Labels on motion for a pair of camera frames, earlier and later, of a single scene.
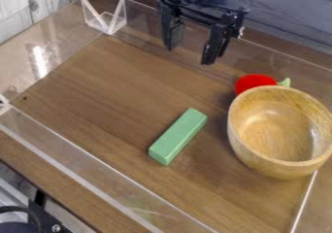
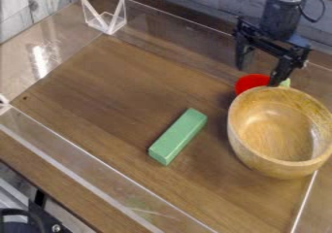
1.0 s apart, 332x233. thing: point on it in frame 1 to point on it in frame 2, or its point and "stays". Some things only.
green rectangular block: (177, 136) stays
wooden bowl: (279, 131) stays
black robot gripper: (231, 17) to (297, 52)
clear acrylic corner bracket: (105, 21) stays
